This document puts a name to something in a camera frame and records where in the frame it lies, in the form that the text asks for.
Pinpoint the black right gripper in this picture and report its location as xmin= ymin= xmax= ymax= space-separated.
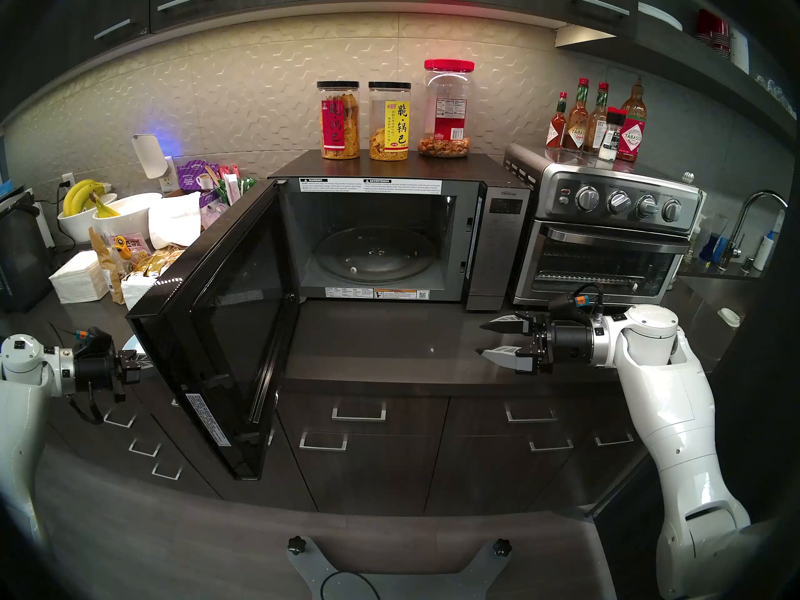
xmin=475 ymin=314 xmax=594 ymax=376

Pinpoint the small white bowl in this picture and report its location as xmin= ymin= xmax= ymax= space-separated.
xmin=57 ymin=192 xmax=118 ymax=243

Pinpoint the white napkin stack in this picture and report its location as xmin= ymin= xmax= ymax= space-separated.
xmin=49 ymin=250 xmax=110 ymax=304

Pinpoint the black cable on base plate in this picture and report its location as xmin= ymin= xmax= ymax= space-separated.
xmin=320 ymin=571 xmax=382 ymax=600

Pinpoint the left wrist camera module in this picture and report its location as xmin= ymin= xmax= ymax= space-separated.
xmin=72 ymin=327 xmax=114 ymax=357

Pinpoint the stainless steel toaster oven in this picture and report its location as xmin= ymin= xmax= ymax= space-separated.
xmin=504 ymin=144 xmax=707 ymax=309

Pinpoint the dark lower cabinet unit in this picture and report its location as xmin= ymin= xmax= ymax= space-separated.
xmin=0 ymin=339 xmax=707 ymax=518

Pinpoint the yellow banana bunch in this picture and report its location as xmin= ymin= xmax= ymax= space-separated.
xmin=62 ymin=179 xmax=121 ymax=219

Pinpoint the glass microwave turntable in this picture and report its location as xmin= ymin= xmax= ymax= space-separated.
xmin=312 ymin=226 xmax=438 ymax=285

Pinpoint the snack jar with red label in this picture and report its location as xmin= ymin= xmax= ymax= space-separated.
xmin=316 ymin=81 xmax=362 ymax=161

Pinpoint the large white bowl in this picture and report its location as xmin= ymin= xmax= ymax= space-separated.
xmin=92 ymin=192 xmax=163 ymax=243

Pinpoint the white wall plug-in device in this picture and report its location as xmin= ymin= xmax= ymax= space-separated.
xmin=131 ymin=134 xmax=169 ymax=179

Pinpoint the red cup with sachets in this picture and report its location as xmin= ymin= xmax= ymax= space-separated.
xmin=209 ymin=164 xmax=259 ymax=206

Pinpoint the white paper cup stack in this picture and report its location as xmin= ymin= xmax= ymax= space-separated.
xmin=728 ymin=27 xmax=751 ymax=74

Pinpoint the dark wall shelf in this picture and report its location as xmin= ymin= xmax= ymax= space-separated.
xmin=555 ymin=8 xmax=798 ymax=149

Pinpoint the stack of red cups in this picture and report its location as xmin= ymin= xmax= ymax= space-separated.
xmin=695 ymin=8 xmax=732 ymax=59

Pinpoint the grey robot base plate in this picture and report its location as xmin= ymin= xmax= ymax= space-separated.
xmin=287 ymin=535 xmax=513 ymax=600

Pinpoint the small red hot sauce bottle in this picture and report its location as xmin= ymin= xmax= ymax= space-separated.
xmin=545 ymin=92 xmax=568 ymax=149

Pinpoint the brown sauce bottle red cap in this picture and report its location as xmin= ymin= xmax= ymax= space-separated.
xmin=561 ymin=78 xmax=591 ymax=153

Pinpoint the sauce bottle with green neck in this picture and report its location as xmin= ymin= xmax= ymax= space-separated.
xmin=584 ymin=82 xmax=610 ymax=154

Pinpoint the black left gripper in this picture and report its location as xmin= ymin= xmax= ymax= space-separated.
xmin=74 ymin=349 xmax=157 ymax=404

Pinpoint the large Tabasco sauce bottle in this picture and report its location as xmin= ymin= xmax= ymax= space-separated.
xmin=616 ymin=77 xmax=648 ymax=163

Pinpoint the snack pack with yellow print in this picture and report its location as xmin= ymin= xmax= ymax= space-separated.
xmin=111 ymin=233 xmax=151 ymax=262

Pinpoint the white crumpled paper bag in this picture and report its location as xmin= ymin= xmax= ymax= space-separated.
xmin=147 ymin=191 xmax=203 ymax=251

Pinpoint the stack of white plates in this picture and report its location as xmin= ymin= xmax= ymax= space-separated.
xmin=637 ymin=1 xmax=684 ymax=32

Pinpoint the snack jar with yellow label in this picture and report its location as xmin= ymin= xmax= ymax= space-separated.
xmin=367 ymin=82 xmax=411 ymax=162

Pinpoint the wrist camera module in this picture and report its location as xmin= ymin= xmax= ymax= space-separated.
xmin=549 ymin=284 xmax=606 ymax=321
xmin=72 ymin=327 xmax=114 ymax=357

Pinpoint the black glass microwave door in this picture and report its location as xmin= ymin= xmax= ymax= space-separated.
xmin=125 ymin=179 xmax=302 ymax=481

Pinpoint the clear jar with red lid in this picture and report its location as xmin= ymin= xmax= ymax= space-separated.
xmin=420 ymin=59 xmax=474 ymax=159

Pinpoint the white dish soap bottle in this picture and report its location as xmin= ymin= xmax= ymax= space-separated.
xmin=753 ymin=210 xmax=787 ymax=271

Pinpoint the chrome sink faucet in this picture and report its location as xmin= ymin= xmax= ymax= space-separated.
xmin=719 ymin=191 xmax=789 ymax=271

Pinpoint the clear soap pump bottle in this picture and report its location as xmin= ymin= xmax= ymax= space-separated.
xmin=682 ymin=221 xmax=706 ymax=271

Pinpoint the row of clear glasses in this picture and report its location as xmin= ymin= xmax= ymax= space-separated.
xmin=753 ymin=74 xmax=798 ymax=121

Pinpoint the clear plastic bag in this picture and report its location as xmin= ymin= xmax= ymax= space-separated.
xmin=200 ymin=196 xmax=235 ymax=229

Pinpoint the black left wrist cable loop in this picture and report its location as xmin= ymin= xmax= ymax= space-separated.
xmin=67 ymin=394 xmax=106 ymax=426

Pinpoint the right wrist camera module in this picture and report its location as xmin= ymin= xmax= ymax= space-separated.
xmin=549 ymin=284 xmax=606 ymax=321

